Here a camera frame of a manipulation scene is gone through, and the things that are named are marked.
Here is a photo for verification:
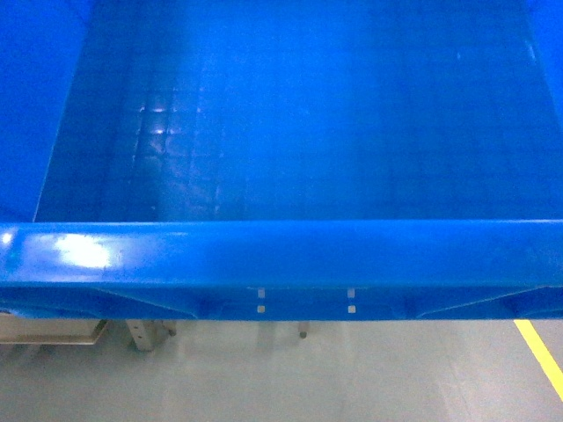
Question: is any large blue plastic crate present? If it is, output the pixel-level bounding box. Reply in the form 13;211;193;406
1;1;562;321

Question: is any steel flow rack shelf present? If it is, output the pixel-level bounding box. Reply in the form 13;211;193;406
0;314;311;353

